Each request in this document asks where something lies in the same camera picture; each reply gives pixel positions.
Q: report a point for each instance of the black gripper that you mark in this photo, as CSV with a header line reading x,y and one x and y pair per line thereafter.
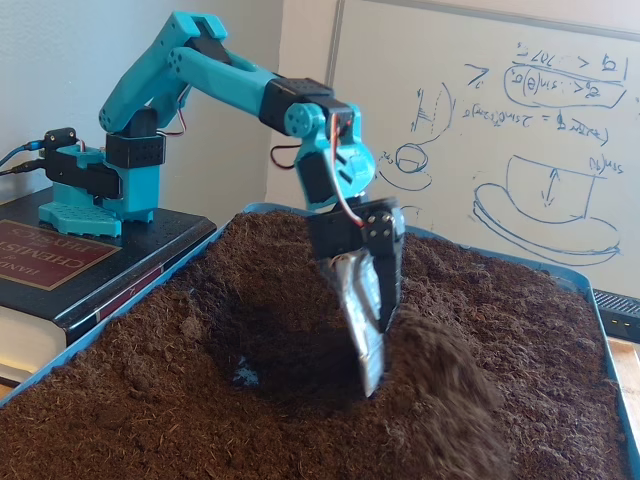
x,y
336,235

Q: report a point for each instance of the brown soil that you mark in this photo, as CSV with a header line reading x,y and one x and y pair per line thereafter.
x,y
150,400

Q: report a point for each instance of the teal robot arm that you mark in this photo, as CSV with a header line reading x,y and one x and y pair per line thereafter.
x,y
225,75

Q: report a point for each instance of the blue plastic tray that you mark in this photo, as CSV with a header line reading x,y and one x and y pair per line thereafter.
x,y
582,281

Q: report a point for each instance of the whiteboard with blue drawings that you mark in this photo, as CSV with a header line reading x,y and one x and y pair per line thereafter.
x,y
380,75

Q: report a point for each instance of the black device with grille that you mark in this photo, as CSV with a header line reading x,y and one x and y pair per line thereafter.
x,y
620,315

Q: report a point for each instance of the black chemistry physics handbook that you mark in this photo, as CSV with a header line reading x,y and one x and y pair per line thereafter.
x,y
30,270

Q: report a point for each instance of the black controller housing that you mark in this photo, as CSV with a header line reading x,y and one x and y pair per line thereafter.
x,y
60,139

